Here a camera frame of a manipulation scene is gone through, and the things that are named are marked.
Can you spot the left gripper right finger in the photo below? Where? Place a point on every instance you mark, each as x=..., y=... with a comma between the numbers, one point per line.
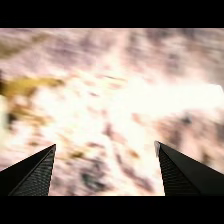
x=186, y=176

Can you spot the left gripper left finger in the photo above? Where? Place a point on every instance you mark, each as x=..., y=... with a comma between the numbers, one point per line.
x=31, y=176

